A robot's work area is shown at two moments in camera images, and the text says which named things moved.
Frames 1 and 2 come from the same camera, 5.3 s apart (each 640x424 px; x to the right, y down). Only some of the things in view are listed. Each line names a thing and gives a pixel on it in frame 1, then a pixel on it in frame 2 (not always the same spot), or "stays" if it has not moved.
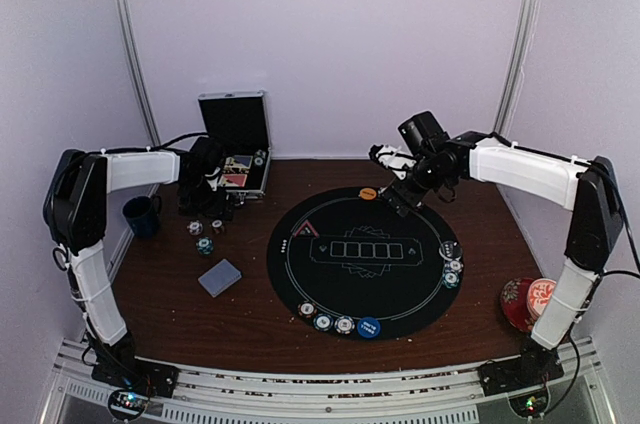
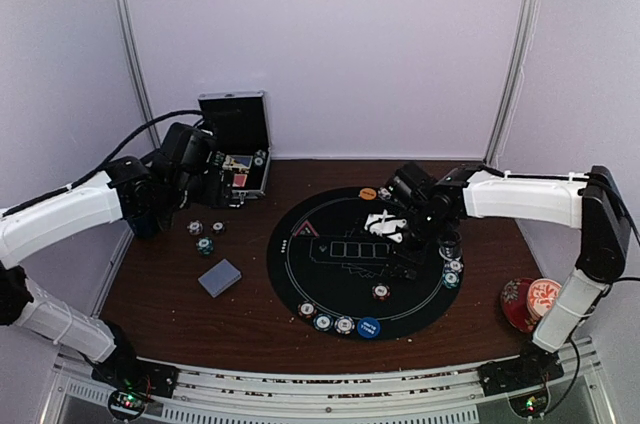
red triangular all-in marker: (306, 228) stays
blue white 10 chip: (344, 324) stays
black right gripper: (411, 199) -> (417, 259)
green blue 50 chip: (450, 278) stays
